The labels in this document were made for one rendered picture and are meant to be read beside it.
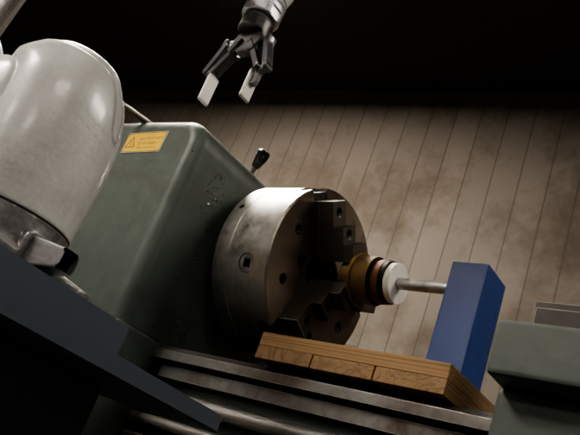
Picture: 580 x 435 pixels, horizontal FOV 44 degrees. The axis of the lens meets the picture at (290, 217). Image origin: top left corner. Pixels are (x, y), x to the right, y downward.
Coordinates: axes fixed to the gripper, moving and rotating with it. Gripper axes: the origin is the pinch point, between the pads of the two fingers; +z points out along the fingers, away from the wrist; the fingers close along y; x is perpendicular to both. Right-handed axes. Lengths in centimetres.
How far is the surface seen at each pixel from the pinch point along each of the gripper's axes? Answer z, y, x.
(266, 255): 38.2, 31.7, -3.5
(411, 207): -90, -77, 204
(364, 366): 54, 58, -6
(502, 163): -121, -37, 209
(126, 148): 23.7, -2.1, -14.3
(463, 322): 41, 63, 8
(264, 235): 34.7, 30.1, -4.0
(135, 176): 29.8, 4.3, -14.2
